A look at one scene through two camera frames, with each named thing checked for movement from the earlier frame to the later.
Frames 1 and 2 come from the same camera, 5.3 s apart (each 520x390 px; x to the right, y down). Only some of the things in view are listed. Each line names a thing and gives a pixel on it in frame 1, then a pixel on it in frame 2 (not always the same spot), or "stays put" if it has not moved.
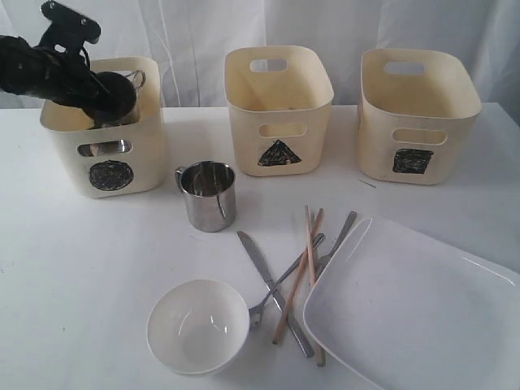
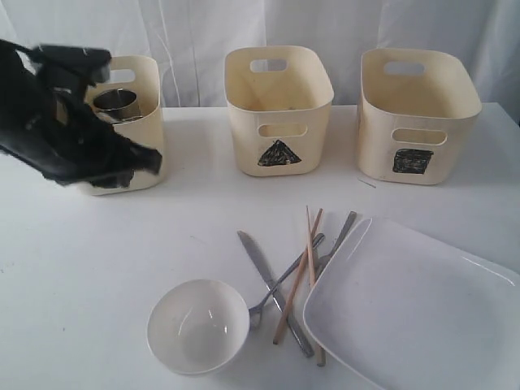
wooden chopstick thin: [321, 353] stays put
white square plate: [396, 308] stays put
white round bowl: [197, 327] stays put
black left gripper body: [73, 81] to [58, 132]
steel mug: [210, 188] to [118, 105]
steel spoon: [255, 312] stays put
